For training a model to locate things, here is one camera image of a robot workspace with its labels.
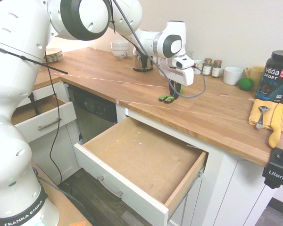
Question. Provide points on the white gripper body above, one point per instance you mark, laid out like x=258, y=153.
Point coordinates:
x=187, y=77

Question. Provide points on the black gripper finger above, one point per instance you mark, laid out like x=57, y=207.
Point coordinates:
x=171, y=88
x=178, y=88

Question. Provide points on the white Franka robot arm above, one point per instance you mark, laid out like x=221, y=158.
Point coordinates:
x=9, y=70

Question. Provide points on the large wooden drawer white front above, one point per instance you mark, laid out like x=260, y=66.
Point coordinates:
x=141, y=160

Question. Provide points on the small wooden drawer white front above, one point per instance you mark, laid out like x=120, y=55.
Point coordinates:
x=49, y=115

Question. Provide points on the small patterned white cup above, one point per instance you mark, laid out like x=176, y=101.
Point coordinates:
x=199, y=68

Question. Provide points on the spice jar with brown lid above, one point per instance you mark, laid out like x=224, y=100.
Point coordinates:
x=216, y=70
x=207, y=68

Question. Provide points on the stainless steel electric kettle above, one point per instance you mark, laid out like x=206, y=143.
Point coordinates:
x=141, y=64

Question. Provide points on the plain white mug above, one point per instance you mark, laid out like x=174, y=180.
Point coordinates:
x=233, y=76

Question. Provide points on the green lime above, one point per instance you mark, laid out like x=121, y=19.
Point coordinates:
x=245, y=84

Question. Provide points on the stack of white bowls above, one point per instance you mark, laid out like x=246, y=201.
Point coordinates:
x=119, y=48

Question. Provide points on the yellow mug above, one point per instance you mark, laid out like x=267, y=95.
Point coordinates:
x=258, y=73

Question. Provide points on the yellow folded cloth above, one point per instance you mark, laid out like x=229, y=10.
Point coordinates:
x=254, y=115

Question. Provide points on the stainless steel dishwasher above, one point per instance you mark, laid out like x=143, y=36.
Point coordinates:
x=92, y=113

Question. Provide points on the metal spoon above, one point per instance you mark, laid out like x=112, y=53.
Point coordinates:
x=261, y=117

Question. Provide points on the black Vega protein tub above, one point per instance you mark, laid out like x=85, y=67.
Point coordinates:
x=273, y=77

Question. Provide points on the stack of cream plates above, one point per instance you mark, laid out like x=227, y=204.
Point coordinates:
x=54, y=56

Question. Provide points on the black Ulanzi clamp stand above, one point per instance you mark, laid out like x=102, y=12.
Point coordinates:
x=277, y=171

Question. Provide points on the white corner base cabinet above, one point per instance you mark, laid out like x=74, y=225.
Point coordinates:
x=47, y=155

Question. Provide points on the brown robot mounting board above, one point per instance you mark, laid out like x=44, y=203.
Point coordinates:
x=61, y=207

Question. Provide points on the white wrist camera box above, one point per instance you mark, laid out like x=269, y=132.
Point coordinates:
x=185, y=62

